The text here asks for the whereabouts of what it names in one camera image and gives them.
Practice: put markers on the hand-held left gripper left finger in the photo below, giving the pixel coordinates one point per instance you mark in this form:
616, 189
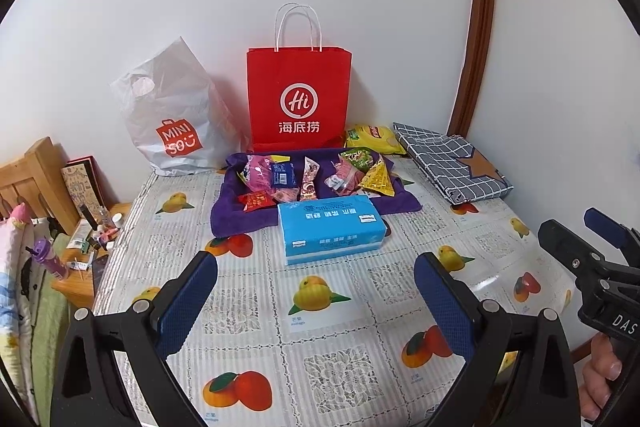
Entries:
185, 307

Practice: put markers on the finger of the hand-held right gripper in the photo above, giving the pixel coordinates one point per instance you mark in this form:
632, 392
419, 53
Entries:
605, 222
565, 247

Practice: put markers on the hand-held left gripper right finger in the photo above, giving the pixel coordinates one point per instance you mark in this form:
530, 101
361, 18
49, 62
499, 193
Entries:
445, 307

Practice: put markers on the small yellow snack packet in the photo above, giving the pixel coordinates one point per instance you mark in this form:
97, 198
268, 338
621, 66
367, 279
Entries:
244, 177

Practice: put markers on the yellow triangular snack packet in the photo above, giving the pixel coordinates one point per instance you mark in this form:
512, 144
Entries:
378, 179

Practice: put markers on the magenta snack packet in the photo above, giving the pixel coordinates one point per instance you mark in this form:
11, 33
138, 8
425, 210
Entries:
260, 174

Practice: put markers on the small pink snack packet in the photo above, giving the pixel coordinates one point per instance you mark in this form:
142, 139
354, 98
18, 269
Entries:
356, 182

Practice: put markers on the blue snack packet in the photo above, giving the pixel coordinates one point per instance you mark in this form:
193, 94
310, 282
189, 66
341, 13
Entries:
281, 175

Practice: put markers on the pink clear-wrapped snack packet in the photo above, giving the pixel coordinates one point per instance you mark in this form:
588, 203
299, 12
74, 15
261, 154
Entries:
345, 169

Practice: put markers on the green snack packet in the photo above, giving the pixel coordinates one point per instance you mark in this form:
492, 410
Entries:
357, 157

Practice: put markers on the bear print snack packet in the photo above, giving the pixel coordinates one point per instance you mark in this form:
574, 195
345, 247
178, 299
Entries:
308, 182

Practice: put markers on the person's right hand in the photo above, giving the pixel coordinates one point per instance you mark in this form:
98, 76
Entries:
597, 362

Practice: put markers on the black phone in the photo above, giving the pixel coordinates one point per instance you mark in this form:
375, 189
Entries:
100, 272

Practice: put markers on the purple towel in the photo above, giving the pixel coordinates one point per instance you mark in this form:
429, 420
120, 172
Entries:
230, 217

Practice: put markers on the small white jar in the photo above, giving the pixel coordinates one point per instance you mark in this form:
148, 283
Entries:
118, 220

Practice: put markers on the wooden nightstand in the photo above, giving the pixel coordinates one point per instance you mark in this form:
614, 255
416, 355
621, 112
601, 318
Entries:
75, 287

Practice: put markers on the clear glass bottle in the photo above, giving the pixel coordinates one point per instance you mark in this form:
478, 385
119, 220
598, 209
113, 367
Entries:
104, 217

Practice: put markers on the fruit print tablecloth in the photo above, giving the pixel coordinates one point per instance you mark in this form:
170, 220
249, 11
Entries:
325, 357

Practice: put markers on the black cosmetic tube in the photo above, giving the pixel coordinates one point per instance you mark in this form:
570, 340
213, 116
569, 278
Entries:
88, 214

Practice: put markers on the blue tissue pack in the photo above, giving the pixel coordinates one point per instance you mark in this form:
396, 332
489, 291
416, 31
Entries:
330, 227

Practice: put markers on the green blanket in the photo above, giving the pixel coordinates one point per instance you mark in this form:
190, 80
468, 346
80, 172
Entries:
45, 332

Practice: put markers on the plaid folded cloth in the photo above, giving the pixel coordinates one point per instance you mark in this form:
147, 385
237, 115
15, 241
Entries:
450, 162

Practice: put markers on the purple bottle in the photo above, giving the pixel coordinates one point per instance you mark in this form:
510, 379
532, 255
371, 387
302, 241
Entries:
47, 259

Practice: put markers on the patterned book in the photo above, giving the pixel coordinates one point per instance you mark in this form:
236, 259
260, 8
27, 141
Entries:
77, 187

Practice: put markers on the printed pillow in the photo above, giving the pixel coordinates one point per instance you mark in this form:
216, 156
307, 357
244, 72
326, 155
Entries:
12, 267

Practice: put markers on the large yellow snack bag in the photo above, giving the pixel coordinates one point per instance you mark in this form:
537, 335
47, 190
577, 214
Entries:
375, 138

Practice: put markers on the wooden bed headboard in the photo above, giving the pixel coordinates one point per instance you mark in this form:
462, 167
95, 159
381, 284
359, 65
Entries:
35, 177

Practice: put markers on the white plastic bag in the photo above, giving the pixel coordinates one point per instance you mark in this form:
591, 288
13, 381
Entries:
175, 107

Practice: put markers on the red paper bag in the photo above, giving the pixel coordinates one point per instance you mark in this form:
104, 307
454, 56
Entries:
300, 77

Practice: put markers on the brown wooden door frame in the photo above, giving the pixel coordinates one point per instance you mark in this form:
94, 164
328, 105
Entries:
480, 7

